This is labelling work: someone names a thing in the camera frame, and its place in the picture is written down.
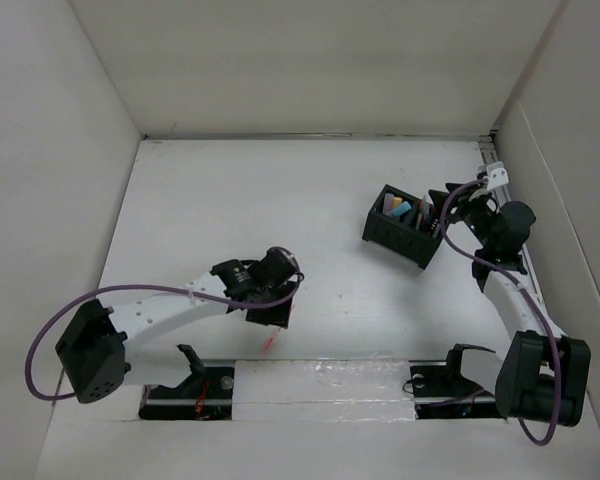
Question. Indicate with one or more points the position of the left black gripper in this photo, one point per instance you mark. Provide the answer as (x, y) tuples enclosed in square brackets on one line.
[(276, 317)]

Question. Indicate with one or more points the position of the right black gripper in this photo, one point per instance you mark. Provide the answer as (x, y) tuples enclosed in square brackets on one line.
[(466, 198)]

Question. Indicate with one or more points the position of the red gel pen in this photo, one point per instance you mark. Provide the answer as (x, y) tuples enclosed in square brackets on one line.
[(426, 217)]

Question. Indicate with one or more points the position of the pink red pen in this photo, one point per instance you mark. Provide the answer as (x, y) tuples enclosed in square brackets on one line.
[(269, 341)]

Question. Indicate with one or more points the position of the black two-compartment organizer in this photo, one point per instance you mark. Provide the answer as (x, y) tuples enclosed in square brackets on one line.
[(416, 242)]

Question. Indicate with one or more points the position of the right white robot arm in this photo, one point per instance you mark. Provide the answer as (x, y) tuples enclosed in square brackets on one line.
[(544, 374)]

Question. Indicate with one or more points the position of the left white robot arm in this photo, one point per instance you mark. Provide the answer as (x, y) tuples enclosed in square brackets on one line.
[(103, 347)]

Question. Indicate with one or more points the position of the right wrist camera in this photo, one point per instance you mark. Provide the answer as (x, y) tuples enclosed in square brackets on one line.
[(492, 176)]

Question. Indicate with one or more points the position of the aluminium rail right side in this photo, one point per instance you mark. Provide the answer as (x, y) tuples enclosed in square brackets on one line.
[(498, 267)]

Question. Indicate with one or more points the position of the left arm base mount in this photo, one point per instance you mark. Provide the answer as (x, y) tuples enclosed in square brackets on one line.
[(208, 399)]

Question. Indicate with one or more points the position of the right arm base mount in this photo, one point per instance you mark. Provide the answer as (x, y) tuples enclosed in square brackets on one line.
[(437, 395)]

